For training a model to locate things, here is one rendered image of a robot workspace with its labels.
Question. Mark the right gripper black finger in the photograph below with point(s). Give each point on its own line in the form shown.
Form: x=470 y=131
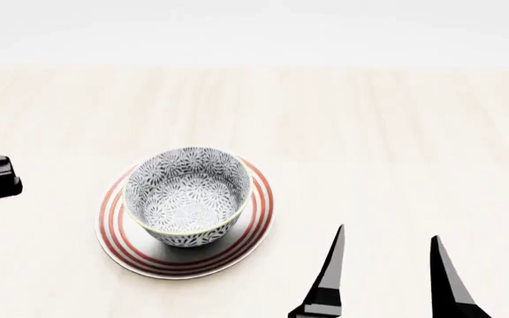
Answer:
x=446 y=288
x=328 y=278

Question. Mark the black white floral patterned bowl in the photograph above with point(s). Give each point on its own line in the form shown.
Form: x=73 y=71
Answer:
x=188 y=195

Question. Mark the white plate with red rings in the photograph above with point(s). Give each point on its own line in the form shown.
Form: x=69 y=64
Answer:
x=254 y=228

